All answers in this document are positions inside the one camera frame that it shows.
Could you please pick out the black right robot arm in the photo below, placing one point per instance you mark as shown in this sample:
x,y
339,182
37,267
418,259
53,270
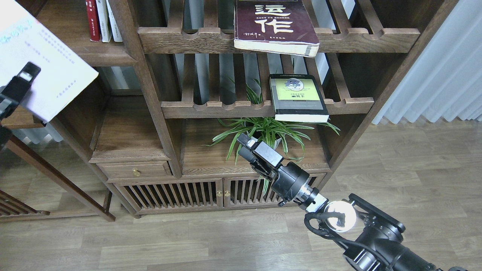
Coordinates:
x,y
371,239

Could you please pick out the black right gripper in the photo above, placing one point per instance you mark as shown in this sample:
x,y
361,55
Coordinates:
x,y
289,182

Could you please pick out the white curtain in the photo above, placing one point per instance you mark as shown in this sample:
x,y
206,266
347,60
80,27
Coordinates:
x,y
446,80

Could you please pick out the dark red book chinese title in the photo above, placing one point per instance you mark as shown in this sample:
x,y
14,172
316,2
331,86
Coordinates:
x,y
274,26

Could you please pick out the white lavender paperback book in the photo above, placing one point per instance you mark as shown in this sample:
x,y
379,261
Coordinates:
x,y
63,73

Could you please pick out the white plant pot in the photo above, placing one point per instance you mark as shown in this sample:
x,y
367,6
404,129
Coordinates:
x,y
272,143

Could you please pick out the wooden side furniture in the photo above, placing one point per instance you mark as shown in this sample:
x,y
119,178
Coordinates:
x,y
49,181

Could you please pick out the dark wooden bookshelf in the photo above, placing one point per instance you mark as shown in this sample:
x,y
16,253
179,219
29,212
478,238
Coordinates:
x,y
190,74

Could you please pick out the white upright book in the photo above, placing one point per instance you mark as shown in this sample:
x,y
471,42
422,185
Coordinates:
x,y
104,22
114,27

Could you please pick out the brass drawer knob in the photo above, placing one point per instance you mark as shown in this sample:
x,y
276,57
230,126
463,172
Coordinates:
x,y
136,172

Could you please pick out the red upright book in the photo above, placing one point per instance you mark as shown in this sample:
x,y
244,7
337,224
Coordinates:
x,y
93,21

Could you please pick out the black book yellow-green cover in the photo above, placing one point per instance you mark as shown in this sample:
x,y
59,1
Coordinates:
x,y
297,98

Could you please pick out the white upright book right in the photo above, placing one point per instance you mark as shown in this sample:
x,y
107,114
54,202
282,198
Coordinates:
x,y
114,27

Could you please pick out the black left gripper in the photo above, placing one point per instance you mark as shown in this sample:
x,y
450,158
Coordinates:
x,y
14,92

